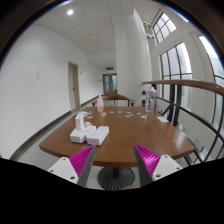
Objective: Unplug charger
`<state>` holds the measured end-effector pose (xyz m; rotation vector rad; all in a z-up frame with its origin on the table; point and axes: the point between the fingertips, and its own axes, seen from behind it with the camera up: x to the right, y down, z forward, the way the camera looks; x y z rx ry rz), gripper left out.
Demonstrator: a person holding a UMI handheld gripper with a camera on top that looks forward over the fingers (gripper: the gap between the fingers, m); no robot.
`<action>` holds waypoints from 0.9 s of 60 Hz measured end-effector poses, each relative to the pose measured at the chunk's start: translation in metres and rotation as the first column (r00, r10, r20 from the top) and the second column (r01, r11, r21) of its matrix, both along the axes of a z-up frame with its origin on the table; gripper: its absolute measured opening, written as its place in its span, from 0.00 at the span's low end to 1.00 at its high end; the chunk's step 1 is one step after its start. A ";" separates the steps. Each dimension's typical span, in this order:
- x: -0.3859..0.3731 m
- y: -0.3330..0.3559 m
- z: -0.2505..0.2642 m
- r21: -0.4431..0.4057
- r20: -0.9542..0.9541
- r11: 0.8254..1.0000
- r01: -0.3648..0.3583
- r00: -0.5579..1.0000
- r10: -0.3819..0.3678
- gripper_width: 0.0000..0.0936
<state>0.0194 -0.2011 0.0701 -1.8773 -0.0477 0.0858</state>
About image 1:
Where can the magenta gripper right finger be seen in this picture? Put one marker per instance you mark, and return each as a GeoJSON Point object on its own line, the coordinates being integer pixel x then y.
{"type": "Point", "coordinates": [153, 167]}

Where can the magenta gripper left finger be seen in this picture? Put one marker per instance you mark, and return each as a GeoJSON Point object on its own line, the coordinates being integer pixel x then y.
{"type": "Point", "coordinates": [76, 168]}

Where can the white charger plug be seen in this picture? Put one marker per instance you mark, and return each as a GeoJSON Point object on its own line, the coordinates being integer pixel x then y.
{"type": "Point", "coordinates": [79, 121]}

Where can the small white adapter cube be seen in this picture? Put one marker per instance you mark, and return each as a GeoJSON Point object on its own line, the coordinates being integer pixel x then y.
{"type": "Point", "coordinates": [78, 136]}

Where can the white box on table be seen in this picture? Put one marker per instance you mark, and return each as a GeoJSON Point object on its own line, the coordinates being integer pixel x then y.
{"type": "Point", "coordinates": [90, 129]}

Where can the white paper sheet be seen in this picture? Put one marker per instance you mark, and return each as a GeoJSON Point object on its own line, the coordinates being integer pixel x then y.
{"type": "Point", "coordinates": [162, 119]}

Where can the brown wooden table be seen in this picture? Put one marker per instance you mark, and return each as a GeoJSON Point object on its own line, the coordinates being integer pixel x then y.
{"type": "Point", "coordinates": [129, 126]}

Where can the hand sanitizer bottle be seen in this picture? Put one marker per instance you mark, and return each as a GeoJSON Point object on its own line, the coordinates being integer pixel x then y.
{"type": "Point", "coordinates": [100, 103]}

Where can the clear plastic water bottle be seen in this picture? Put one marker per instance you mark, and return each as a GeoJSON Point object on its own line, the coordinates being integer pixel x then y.
{"type": "Point", "coordinates": [150, 100]}

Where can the wooden chair back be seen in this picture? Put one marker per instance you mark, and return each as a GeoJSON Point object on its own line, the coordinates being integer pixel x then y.
{"type": "Point", "coordinates": [114, 98]}

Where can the wooden handrail with black railing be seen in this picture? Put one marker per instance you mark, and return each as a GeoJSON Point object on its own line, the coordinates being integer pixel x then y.
{"type": "Point", "coordinates": [196, 108]}

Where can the glass double exit door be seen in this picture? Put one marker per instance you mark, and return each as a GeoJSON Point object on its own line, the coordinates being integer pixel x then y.
{"type": "Point", "coordinates": [109, 83]}

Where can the grey hallway door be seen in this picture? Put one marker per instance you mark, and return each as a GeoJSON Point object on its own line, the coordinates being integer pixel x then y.
{"type": "Point", "coordinates": [73, 86]}

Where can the green exit sign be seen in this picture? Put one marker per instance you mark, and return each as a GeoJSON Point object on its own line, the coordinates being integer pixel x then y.
{"type": "Point", "coordinates": [109, 68]}

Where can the large arched window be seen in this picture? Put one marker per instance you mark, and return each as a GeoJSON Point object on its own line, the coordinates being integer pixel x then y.
{"type": "Point", "coordinates": [181, 51]}

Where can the round ceiling light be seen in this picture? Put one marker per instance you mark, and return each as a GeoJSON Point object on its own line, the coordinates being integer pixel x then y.
{"type": "Point", "coordinates": [70, 12]}

